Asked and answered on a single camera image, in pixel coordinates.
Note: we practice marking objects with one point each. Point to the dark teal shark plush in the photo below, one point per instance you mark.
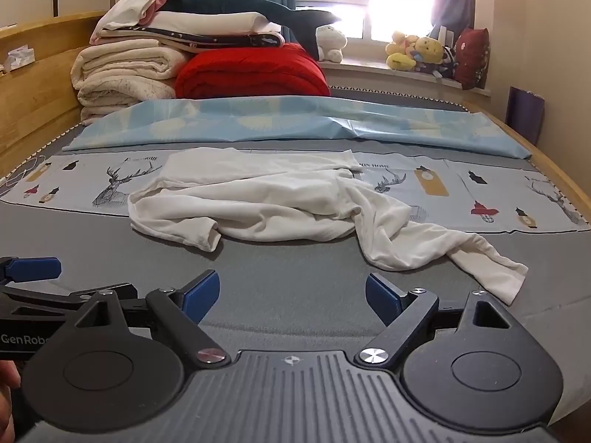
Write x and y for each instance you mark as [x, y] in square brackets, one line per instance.
[221, 2]

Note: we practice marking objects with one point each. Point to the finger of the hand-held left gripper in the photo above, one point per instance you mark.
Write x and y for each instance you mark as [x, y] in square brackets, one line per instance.
[41, 299]
[37, 268]

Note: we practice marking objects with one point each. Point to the light blue patterned sheet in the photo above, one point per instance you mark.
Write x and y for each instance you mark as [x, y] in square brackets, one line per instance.
[277, 120]

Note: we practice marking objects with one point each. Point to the yellow and pink plush toy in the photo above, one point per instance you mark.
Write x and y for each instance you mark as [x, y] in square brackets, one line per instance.
[399, 53]

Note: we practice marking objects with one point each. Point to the white windowsill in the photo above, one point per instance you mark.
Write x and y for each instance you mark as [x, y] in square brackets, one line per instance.
[369, 74]

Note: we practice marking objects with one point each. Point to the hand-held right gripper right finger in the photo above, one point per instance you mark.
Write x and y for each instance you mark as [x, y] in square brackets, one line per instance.
[383, 295]

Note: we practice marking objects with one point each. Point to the person's left hand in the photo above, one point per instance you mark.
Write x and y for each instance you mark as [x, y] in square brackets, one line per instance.
[8, 387]

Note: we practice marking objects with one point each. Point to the white plush toy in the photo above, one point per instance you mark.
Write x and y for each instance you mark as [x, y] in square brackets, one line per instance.
[330, 41]

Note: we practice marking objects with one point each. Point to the window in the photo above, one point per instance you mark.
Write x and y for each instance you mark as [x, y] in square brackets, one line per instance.
[360, 0]

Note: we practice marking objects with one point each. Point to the grey bed mattress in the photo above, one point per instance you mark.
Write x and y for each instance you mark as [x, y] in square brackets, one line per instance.
[286, 286]

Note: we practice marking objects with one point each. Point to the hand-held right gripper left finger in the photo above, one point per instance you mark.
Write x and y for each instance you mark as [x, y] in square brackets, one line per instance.
[203, 293]

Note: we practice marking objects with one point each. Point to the round yellow plush toy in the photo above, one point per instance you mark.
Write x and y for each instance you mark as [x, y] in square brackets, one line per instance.
[429, 48]

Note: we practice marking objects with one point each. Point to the striped plush toy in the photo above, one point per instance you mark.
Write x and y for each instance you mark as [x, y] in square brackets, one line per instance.
[447, 62]

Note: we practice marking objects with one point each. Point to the white folded blanket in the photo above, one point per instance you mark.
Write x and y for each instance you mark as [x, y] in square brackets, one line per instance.
[207, 22]

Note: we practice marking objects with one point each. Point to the white and pink cloth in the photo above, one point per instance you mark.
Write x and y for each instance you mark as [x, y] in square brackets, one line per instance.
[129, 9]

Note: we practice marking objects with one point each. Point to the dark red cushion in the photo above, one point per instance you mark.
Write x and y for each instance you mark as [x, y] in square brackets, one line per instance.
[473, 57]

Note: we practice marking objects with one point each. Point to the wooden bed frame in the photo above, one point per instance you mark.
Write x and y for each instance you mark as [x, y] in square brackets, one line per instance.
[37, 83]

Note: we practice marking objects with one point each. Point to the navy patterned folded blanket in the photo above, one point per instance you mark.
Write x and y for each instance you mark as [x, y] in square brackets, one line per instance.
[231, 40]

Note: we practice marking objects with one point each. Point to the tissue box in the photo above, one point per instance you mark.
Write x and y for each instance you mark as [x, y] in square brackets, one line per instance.
[18, 57]

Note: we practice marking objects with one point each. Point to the purple box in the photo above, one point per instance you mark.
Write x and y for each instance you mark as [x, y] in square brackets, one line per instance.
[525, 115]

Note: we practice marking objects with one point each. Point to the deer printed bed sheet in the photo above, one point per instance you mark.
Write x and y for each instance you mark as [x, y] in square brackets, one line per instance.
[92, 180]

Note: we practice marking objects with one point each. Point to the cream folded quilt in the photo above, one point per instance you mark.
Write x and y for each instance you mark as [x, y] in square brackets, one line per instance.
[120, 69]

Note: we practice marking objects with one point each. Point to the white shirt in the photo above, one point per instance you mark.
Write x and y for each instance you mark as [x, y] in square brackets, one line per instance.
[277, 203]

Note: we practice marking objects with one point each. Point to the white books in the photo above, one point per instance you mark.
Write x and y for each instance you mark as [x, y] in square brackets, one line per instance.
[445, 36]

